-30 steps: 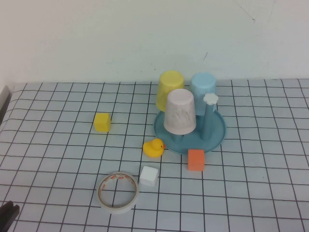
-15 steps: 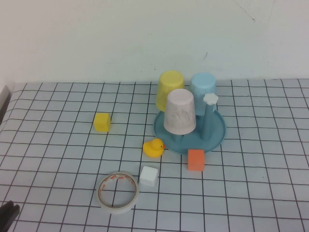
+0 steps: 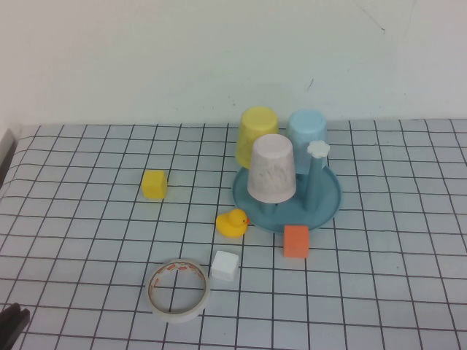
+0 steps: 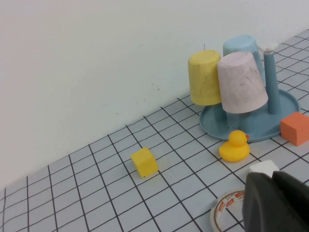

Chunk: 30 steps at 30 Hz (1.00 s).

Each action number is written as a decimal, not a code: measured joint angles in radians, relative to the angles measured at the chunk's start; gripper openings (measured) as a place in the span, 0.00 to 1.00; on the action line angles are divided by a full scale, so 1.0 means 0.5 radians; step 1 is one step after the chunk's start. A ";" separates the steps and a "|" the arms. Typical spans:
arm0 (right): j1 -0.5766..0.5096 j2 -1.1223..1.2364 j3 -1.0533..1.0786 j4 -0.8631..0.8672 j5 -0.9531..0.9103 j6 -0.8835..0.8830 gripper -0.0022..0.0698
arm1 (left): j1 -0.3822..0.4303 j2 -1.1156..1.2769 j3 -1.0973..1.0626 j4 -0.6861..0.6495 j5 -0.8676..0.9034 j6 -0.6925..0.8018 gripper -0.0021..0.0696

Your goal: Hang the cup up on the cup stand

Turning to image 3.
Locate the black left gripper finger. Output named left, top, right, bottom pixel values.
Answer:
left=0, top=302, right=22, bottom=333
left=0, top=308, right=31, bottom=350

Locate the pink marbled cup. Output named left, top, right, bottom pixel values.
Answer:
left=247, top=133, right=297, bottom=204

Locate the yellow cup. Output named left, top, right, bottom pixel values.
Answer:
left=234, top=106, right=281, bottom=170

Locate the blue cup stand tray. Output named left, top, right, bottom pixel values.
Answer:
left=232, top=140, right=344, bottom=234

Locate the light blue cup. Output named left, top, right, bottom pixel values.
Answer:
left=285, top=109, right=328, bottom=175

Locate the white tape roll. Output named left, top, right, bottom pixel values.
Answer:
left=147, top=257, right=212, bottom=324

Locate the white ledge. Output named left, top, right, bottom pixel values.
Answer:
left=0, top=128, right=18, bottom=187

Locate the yellow cube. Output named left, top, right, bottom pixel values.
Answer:
left=141, top=170, right=169, bottom=200

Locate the white cube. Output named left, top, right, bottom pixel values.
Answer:
left=210, top=250, right=240, bottom=282

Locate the yellow rubber duck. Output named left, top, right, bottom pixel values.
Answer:
left=215, top=209, right=251, bottom=238

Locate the orange cube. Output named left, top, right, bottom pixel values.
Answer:
left=283, top=225, right=310, bottom=259

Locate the grid-patterned tablecloth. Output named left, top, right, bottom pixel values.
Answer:
left=0, top=118, right=467, bottom=350

